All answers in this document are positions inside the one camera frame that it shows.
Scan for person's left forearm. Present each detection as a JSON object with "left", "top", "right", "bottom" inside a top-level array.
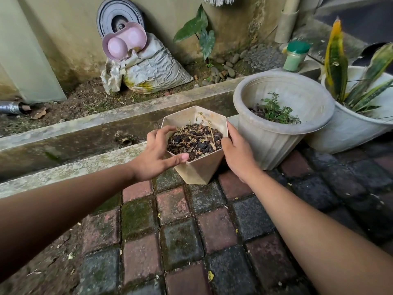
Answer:
[{"left": 0, "top": 164, "right": 137, "bottom": 285}]

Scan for person's right forearm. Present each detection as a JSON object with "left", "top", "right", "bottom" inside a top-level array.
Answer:
[{"left": 248, "top": 170, "right": 393, "bottom": 295}]

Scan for person's left hand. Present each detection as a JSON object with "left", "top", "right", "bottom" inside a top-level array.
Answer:
[{"left": 129, "top": 125, "right": 190, "bottom": 183}]

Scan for pink plastic container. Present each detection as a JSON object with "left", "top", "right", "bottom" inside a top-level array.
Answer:
[{"left": 102, "top": 22, "right": 148, "bottom": 62}]

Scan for glass pane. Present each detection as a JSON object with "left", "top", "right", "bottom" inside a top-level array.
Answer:
[{"left": 0, "top": 0, "right": 68, "bottom": 104}]

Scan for tall white ribbed pot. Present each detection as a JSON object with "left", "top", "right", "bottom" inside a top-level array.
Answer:
[{"left": 233, "top": 70, "right": 336, "bottom": 171}]

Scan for green lid jar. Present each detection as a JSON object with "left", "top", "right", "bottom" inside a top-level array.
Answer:
[{"left": 282, "top": 41, "right": 312, "bottom": 73}]

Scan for dark steps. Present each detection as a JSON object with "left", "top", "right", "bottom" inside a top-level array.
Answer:
[{"left": 313, "top": 0, "right": 393, "bottom": 46}]

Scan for white drain pipe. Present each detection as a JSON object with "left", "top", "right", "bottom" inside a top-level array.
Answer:
[{"left": 274, "top": 0, "right": 303, "bottom": 44}]

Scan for white hexagonal pot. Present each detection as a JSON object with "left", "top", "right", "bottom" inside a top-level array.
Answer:
[{"left": 160, "top": 105, "right": 229, "bottom": 185}]

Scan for person's right hand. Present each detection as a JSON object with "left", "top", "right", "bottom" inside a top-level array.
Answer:
[{"left": 220, "top": 121, "right": 262, "bottom": 185}]

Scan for round stone slab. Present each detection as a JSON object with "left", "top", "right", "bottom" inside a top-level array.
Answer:
[{"left": 244, "top": 44, "right": 286, "bottom": 72}]

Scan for white crumpled sack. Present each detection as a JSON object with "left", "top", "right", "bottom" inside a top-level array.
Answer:
[{"left": 100, "top": 32, "right": 194, "bottom": 95}]

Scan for round metal lid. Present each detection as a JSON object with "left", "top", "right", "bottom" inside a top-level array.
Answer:
[{"left": 96, "top": 0, "right": 145, "bottom": 39}]

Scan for green leafy plant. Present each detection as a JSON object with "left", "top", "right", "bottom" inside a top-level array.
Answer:
[{"left": 173, "top": 4, "right": 216, "bottom": 62}]

